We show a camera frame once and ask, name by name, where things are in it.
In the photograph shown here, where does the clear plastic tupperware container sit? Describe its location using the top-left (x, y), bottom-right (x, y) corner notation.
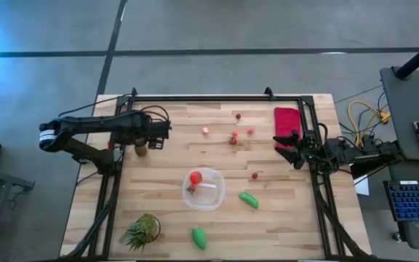
top-left (181, 167), bottom-right (227, 212)

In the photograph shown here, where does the black metal pole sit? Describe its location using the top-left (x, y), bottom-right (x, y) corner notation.
top-left (394, 34), bottom-right (419, 79)

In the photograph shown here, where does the keyboard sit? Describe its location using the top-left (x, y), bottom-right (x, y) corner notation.
top-left (383, 179), bottom-right (419, 223)

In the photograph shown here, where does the grey desk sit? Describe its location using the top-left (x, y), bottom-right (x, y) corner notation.
top-left (379, 66), bottom-right (419, 163)

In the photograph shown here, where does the yellow cable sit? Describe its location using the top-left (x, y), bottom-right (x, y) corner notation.
top-left (347, 100), bottom-right (391, 146)

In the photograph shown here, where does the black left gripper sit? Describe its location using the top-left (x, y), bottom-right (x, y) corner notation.
top-left (131, 111), bottom-right (172, 151)

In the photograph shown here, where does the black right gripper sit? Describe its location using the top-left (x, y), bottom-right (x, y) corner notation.
top-left (272, 130), bottom-right (327, 172)

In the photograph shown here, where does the black metal table frame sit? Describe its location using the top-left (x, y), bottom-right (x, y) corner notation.
top-left (58, 87), bottom-right (374, 262)

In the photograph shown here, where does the red toy tomato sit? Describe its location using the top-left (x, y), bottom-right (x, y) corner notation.
top-left (189, 170), bottom-right (204, 186)

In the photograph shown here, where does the red folded cloth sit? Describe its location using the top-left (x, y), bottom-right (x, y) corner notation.
top-left (274, 106), bottom-right (303, 150)

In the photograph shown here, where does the smooth green toy vegetable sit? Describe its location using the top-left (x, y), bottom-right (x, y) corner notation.
top-left (191, 226), bottom-right (208, 251)

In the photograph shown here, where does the white paper sheet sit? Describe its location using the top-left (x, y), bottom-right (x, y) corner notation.
top-left (354, 174), bottom-right (370, 197)

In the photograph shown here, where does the bumpy green toy vegetable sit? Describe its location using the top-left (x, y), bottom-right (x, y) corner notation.
top-left (238, 191), bottom-right (260, 210)

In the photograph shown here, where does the toy pineapple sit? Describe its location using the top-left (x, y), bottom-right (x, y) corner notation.
top-left (118, 213), bottom-right (161, 253)

